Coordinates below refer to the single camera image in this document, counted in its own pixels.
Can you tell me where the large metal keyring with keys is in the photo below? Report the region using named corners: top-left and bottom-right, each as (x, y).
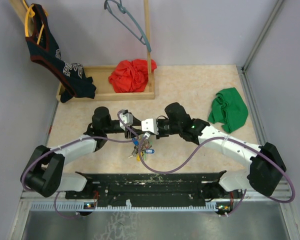
top-left (128, 133), bottom-right (155, 162)

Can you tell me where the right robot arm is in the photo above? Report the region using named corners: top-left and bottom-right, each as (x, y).
top-left (157, 102), bottom-right (287, 198)

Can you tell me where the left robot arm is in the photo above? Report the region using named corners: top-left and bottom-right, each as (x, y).
top-left (20, 106), bottom-right (141, 199)

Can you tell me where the red cloth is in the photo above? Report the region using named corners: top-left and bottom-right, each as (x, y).
top-left (108, 59), bottom-right (149, 93)

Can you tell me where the wooden rack tray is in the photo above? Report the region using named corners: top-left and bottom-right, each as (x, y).
top-left (9, 0), bottom-right (155, 102)

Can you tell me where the green cloth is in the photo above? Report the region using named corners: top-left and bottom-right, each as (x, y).
top-left (208, 87), bottom-right (249, 134)

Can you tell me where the navy tank top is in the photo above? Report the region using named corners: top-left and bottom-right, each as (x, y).
top-left (25, 4), bottom-right (97, 103)

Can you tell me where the grey-blue clothes hanger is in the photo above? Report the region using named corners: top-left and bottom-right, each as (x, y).
top-left (103, 0), bottom-right (151, 52)

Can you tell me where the yellow clothes hanger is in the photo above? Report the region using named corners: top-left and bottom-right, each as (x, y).
top-left (22, 0), bottom-right (45, 45)

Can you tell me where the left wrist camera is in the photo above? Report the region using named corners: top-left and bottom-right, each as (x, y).
top-left (117, 109), bottom-right (134, 131)

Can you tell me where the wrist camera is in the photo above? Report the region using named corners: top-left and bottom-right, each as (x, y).
top-left (117, 109), bottom-right (134, 131)
top-left (141, 118), bottom-right (159, 135)

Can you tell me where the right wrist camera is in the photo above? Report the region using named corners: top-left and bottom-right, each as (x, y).
top-left (141, 118), bottom-right (159, 135)

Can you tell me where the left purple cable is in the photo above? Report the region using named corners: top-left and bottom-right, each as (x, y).
top-left (22, 109), bottom-right (141, 220)

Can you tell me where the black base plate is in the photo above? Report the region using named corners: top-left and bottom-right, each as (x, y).
top-left (65, 172), bottom-right (229, 208)

